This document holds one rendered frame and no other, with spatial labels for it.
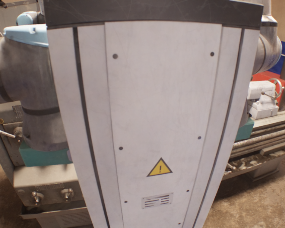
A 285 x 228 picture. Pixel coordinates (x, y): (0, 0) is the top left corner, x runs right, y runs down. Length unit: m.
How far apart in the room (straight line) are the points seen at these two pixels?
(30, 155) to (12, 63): 0.23
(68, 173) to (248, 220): 1.76
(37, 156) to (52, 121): 0.11
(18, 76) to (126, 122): 0.24
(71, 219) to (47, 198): 0.46
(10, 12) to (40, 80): 4.18
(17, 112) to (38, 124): 0.81
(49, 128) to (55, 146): 0.04
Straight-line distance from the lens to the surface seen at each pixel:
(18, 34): 0.42
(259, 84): 2.08
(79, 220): 1.93
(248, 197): 2.44
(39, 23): 1.14
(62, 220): 1.94
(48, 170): 1.43
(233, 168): 1.67
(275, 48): 0.70
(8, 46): 0.44
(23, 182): 1.47
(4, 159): 1.52
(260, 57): 0.59
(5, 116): 1.31
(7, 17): 4.59
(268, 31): 0.67
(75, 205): 1.71
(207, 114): 0.38
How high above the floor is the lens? 1.75
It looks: 29 degrees down
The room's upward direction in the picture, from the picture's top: straight up
